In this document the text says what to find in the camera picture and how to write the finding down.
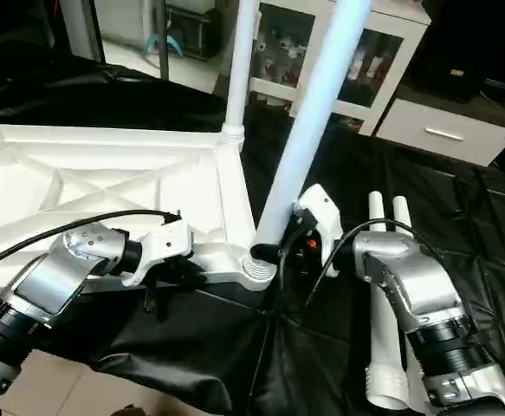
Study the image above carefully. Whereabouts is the white plastic table top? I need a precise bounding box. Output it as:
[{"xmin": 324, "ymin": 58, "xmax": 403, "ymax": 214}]
[{"xmin": 0, "ymin": 117, "xmax": 279, "ymax": 292}]

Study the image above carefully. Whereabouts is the white plastic table leg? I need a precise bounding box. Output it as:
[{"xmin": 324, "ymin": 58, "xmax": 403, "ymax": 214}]
[
  {"xmin": 242, "ymin": 0, "xmax": 374, "ymax": 287},
  {"xmin": 392, "ymin": 196, "xmax": 435, "ymax": 415},
  {"xmin": 221, "ymin": 0, "xmax": 260, "ymax": 146},
  {"xmin": 365, "ymin": 192, "xmax": 409, "ymax": 410}
]

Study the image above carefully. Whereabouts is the white drawer unit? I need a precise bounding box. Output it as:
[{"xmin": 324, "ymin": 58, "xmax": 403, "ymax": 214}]
[{"xmin": 375, "ymin": 97, "xmax": 505, "ymax": 167}]

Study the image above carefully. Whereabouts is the white glass door cabinet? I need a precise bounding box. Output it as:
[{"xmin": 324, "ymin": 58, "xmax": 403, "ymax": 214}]
[{"xmin": 250, "ymin": 0, "xmax": 433, "ymax": 137}]

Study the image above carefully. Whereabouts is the black plastic mat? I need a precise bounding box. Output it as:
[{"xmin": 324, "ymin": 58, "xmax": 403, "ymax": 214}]
[{"xmin": 0, "ymin": 48, "xmax": 505, "ymax": 416}]

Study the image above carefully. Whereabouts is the teal floor stand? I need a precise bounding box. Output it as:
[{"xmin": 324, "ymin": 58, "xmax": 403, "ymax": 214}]
[{"xmin": 152, "ymin": 33, "xmax": 185, "ymax": 57}]

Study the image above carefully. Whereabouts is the black box device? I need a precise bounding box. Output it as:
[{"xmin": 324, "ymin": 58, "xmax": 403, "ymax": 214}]
[{"xmin": 421, "ymin": 43, "xmax": 495, "ymax": 103}]

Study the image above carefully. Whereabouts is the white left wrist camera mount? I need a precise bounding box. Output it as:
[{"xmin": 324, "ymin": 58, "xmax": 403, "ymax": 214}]
[{"xmin": 122, "ymin": 218, "xmax": 192, "ymax": 287}]

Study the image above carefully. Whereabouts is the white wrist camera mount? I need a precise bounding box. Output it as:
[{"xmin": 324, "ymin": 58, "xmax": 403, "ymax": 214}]
[
  {"xmin": 122, "ymin": 218, "xmax": 192, "ymax": 287},
  {"xmin": 294, "ymin": 184, "xmax": 344, "ymax": 278}
]

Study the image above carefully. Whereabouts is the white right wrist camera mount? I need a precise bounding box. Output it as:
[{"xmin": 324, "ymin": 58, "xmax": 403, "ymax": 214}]
[{"xmin": 294, "ymin": 184, "xmax": 344, "ymax": 278}]

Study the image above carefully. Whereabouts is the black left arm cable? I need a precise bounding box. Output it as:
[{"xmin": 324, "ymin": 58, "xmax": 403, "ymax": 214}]
[{"xmin": 0, "ymin": 210, "xmax": 182, "ymax": 278}]

